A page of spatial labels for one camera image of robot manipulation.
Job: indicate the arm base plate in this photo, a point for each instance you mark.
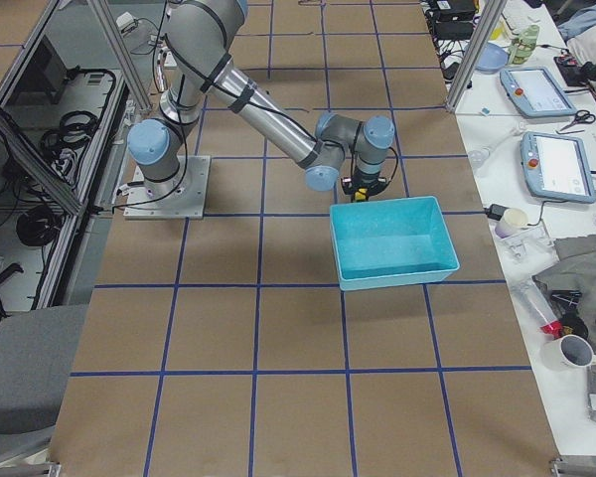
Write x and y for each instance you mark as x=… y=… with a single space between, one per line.
x=184 y=196

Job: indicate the brown paper table cover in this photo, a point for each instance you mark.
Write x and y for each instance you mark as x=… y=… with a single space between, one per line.
x=225 y=347

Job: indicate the teach pendant near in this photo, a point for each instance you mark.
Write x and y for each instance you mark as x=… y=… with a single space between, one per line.
x=556 y=167

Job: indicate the aluminium frame post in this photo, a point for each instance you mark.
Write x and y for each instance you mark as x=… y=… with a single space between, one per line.
x=490 y=15

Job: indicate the white ceramic mug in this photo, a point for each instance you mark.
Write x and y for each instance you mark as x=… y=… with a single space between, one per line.
x=567 y=353

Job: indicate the teach pendant far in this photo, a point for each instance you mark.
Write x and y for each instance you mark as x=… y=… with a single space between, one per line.
x=535 y=93

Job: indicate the black scissors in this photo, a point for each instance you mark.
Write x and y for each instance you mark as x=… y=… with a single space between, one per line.
x=582 y=116

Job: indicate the white paper cup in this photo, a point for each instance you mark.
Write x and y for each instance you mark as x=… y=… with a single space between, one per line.
x=511 y=222

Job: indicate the grey cloth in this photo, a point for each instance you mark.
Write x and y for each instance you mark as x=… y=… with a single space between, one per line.
x=575 y=271

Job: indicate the turquoise plastic bin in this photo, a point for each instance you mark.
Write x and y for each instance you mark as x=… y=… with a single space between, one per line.
x=391 y=243

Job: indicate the teach pendant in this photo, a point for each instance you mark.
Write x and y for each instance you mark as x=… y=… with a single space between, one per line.
x=556 y=167
x=535 y=93

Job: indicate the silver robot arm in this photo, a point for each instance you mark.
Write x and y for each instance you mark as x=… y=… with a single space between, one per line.
x=341 y=151

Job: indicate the red capped plastic tube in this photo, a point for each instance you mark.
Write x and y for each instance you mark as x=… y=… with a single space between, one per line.
x=537 y=307

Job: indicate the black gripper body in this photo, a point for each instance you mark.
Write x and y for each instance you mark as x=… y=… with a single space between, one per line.
x=368 y=187

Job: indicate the yellow beetle toy car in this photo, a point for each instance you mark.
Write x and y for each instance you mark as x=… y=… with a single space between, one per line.
x=360 y=195

